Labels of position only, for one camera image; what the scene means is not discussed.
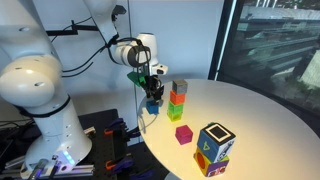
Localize black mounting bar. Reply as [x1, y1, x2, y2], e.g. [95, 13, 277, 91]
[45, 19, 100, 38]

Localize small green block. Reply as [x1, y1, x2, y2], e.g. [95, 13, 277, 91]
[167, 101, 185, 116]

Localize black perforated workbench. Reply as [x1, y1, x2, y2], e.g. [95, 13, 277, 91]
[74, 108, 148, 180]

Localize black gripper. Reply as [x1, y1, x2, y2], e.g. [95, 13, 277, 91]
[143, 74, 165, 102]

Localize large cube with black square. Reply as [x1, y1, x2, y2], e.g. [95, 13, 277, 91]
[196, 121, 237, 164]

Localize small pink block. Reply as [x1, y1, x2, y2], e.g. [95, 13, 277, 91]
[174, 124, 194, 146]

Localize small blue block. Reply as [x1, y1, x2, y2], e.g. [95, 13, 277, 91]
[145, 99, 161, 116]

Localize large orange and purple cube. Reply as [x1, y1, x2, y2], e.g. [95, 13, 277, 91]
[193, 146, 231, 178]

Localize small orange block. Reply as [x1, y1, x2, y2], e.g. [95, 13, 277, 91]
[169, 90, 187, 106]

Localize small grey block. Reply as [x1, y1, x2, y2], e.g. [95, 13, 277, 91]
[171, 79, 189, 96]

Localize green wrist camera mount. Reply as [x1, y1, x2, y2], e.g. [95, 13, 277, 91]
[126, 69, 148, 88]

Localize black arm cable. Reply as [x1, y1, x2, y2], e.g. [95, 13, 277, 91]
[49, 16, 118, 79]

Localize small lime block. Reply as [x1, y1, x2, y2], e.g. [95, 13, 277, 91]
[166, 109, 183, 123]

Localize window frame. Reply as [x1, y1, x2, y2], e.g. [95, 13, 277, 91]
[207, 0, 238, 82]

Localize blue and orange clamp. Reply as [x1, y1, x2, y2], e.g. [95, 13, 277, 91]
[105, 155, 135, 175]
[103, 117, 136, 142]

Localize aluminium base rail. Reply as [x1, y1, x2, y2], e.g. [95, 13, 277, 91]
[0, 159, 95, 180]

